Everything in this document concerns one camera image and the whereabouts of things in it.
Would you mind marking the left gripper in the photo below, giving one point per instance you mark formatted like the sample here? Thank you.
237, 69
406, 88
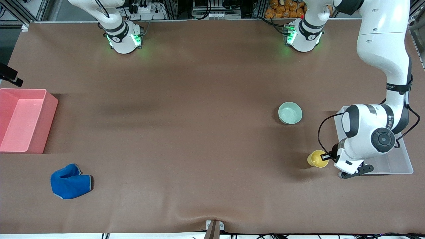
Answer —
334, 149

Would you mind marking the yellow cup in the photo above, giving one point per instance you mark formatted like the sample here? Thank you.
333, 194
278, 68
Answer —
315, 161

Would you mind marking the mint green bowl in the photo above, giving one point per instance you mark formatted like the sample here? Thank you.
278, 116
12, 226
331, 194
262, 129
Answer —
290, 113

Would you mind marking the blue cloth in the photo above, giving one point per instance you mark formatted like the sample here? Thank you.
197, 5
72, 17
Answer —
69, 184

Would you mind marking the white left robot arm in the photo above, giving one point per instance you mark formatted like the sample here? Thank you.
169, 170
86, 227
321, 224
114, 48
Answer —
382, 43

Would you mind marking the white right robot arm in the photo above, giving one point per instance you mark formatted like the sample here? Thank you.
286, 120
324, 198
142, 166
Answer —
124, 43

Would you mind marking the clear plastic bin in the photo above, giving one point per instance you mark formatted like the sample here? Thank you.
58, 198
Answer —
398, 162

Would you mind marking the brown table cover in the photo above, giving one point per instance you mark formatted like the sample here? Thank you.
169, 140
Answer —
199, 132

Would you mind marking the orange packaged items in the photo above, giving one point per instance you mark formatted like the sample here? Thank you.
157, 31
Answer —
285, 8

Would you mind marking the white terminal block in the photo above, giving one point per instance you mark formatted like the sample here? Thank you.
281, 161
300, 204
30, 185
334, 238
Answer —
217, 15

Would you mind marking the white power strip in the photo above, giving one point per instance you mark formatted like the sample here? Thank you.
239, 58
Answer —
146, 10

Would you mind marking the pink plastic bin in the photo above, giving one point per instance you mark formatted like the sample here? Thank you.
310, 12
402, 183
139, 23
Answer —
30, 132

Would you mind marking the grey metal bracket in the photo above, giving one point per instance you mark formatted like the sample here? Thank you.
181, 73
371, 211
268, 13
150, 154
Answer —
222, 225

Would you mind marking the brown camera post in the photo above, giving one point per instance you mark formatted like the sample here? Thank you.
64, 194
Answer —
212, 232

